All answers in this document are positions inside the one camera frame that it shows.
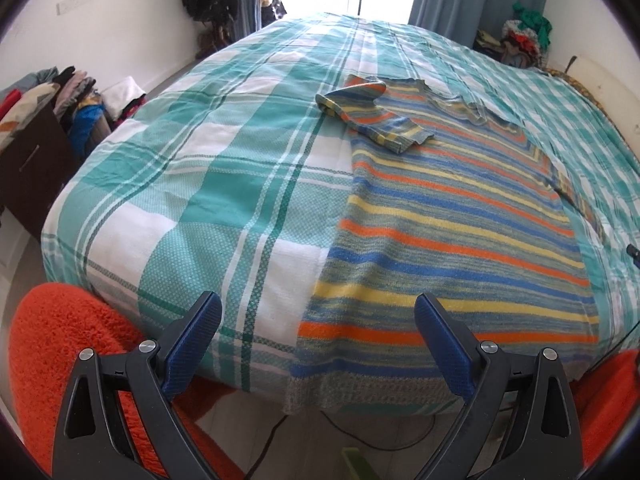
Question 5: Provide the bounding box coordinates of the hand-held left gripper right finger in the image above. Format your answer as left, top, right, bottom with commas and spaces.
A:
414, 292, 583, 480

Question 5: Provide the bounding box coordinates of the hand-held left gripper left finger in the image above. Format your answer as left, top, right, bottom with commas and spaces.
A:
51, 290, 246, 480

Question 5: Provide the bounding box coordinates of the striped knit sweater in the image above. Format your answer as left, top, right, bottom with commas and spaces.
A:
282, 74, 608, 415

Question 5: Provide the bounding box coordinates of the heap of colourful clothes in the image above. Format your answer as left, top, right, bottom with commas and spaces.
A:
472, 2, 553, 70

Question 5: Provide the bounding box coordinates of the pile of folded clothes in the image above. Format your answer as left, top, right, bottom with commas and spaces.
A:
0, 65, 147, 161

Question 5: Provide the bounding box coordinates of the orange fluffy rug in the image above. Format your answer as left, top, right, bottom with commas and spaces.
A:
7, 282, 640, 480

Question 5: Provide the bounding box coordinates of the green plastic piece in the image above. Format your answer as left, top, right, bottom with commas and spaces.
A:
341, 446, 383, 480

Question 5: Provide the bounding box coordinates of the teal plaid bed cover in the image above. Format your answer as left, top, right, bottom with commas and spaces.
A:
41, 11, 640, 418

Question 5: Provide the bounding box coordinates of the dark wooden cabinet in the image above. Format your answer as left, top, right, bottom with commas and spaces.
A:
0, 102, 78, 238

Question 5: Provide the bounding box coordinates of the black floor cable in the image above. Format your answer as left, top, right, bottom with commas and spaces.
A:
249, 407, 506, 480

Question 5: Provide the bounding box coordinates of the white wall trunking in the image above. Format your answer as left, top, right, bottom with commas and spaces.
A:
56, 0, 98, 15

